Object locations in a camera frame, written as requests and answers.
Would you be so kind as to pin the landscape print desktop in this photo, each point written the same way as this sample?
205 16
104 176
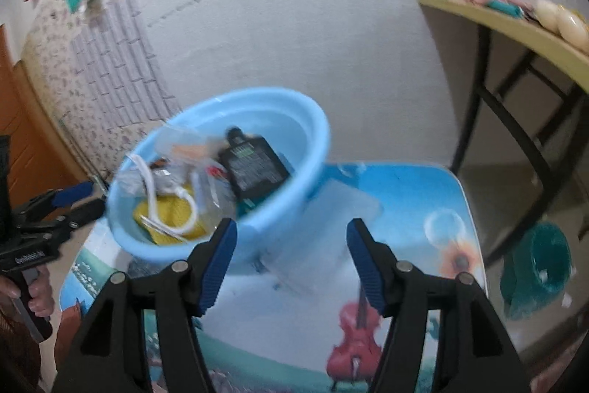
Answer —
405 199

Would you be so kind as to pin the yellow top side table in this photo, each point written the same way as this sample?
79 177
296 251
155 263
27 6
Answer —
506 31

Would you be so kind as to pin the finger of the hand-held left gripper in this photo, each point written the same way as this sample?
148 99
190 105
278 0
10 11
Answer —
73 192
85 211

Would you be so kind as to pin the yellow cloth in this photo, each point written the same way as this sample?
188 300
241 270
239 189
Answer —
170 209

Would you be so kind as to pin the white round object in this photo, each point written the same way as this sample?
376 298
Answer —
573 29
548 13

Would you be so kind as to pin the dark green bottle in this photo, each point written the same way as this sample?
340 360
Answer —
253 167

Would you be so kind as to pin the orange wooden door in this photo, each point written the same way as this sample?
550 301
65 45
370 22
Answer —
27 135

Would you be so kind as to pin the teal plastic bucket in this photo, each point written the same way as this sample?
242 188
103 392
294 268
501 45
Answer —
538 273

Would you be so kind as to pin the teal flat object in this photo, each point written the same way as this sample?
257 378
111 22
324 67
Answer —
506 8

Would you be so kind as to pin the white cotton swab packet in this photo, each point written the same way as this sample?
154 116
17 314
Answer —
163 174

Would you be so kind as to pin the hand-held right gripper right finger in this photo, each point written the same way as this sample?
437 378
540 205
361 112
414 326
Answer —
368 268

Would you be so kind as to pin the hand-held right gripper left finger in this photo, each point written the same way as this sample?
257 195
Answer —
216 268

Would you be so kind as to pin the light blue plastic basin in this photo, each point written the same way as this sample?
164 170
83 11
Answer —
303 135

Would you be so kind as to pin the person's left hand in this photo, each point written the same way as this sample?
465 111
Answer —
43 301

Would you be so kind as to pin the clear plastic bag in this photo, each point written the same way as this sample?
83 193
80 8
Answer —
188 149

